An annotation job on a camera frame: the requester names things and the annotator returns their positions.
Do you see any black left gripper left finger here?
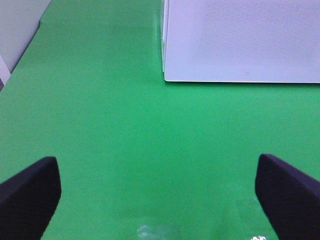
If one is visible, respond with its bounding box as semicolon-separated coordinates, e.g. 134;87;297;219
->
0;156;62;240

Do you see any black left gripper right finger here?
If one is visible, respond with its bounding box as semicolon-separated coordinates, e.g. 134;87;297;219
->
254;154;320;240

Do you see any white microwave oven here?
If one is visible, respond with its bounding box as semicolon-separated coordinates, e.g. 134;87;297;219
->
161;0;320;83

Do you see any green table cloth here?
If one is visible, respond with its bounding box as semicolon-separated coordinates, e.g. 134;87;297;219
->
0;0;320;240

